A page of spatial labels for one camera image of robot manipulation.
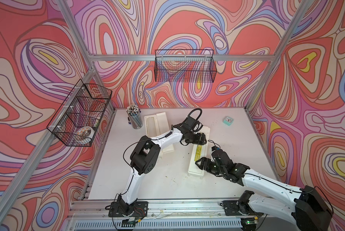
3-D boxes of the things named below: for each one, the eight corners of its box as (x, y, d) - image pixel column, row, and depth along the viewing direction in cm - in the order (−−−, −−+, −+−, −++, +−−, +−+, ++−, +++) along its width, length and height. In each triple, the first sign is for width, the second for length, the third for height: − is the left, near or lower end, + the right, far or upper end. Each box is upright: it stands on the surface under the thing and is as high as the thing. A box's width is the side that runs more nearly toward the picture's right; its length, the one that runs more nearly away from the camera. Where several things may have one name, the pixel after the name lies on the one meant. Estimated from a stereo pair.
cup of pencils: (132, 129, 109) (126, 112, 95) (134, 122, 114) (128, 104, 99) (141, 129, 109) (136, 112, 95) (143, 122, 114) (138, 104, 99)
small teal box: (221, 121, 114) (222, 119, 112) (225, 117, 117) (226, 115, 115) (229, 126, 111) (230, 124, 109) (233, 121, 114) (234, 119, 112)
